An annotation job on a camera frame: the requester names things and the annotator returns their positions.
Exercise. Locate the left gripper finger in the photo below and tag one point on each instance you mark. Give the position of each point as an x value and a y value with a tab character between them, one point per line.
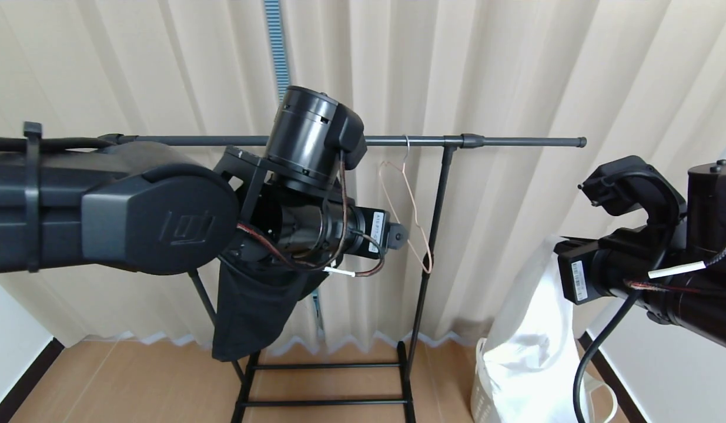
399	235

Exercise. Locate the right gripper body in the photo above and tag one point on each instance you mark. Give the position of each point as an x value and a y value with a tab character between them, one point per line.
609	270

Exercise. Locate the black clothes rack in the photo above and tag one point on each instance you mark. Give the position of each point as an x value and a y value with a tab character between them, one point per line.
486	141

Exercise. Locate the black shorts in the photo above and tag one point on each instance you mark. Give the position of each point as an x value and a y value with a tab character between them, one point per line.
251	317

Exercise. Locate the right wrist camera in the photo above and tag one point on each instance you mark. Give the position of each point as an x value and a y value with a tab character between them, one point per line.
633	182

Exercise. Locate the white garment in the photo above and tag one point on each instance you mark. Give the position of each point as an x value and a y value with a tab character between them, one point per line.
527	352

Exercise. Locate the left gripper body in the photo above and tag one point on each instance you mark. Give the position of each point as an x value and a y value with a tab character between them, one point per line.
298	226

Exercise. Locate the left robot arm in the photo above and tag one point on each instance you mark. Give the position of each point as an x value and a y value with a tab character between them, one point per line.
133	211

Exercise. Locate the beige curtain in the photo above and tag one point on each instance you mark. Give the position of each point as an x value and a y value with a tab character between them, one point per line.
104	59
486	59

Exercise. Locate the white laundry basket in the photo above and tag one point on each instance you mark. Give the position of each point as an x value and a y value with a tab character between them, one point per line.
477	388

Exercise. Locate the pink clothes hanger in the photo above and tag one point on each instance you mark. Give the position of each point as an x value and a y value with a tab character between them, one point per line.
418	235

